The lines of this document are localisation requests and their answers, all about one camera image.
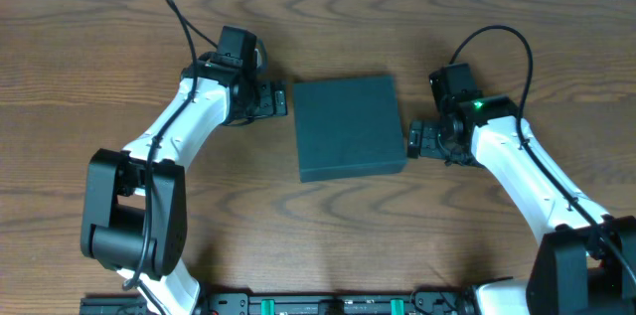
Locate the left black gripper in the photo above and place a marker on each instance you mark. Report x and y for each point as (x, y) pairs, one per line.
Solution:
(270, 99)

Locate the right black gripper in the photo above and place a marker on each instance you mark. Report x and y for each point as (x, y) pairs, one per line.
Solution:
(424, 139)

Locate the black gift box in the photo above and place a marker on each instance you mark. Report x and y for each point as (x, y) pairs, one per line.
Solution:
(348, 128)

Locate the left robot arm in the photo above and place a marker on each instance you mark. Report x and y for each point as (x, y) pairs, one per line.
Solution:
(134, 218)

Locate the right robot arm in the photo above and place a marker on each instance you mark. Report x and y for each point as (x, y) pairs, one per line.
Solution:
(586, 258)

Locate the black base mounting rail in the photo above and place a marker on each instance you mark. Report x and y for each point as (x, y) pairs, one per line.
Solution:
(415, 303)

